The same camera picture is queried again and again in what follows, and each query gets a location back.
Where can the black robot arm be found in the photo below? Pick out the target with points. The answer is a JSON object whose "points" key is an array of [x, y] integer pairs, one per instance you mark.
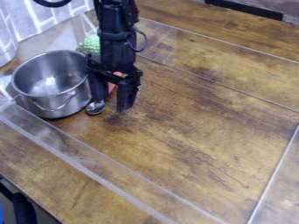
{"points": [[117, 15]]}

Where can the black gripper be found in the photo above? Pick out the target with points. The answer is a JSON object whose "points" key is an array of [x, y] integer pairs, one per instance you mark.
{"points": [[111, 65]]}

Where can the black bar at back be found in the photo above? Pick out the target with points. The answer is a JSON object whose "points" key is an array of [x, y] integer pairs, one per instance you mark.
{"points": [[247, 9]]}

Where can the red handled metal spoon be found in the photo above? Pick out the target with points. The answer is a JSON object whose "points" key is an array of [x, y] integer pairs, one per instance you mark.
{"points": [[97, 107]]}

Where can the clear acrylic tray wall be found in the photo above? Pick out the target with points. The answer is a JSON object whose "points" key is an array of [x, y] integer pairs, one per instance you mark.
{"points": [[189, 157]]}

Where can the silver metal pot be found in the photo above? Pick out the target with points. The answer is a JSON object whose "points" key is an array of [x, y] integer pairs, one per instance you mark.
{"points": [[53, 83]]}

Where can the black table leg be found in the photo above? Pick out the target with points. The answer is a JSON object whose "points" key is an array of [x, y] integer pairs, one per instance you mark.
{"points": [[23, 207]]}

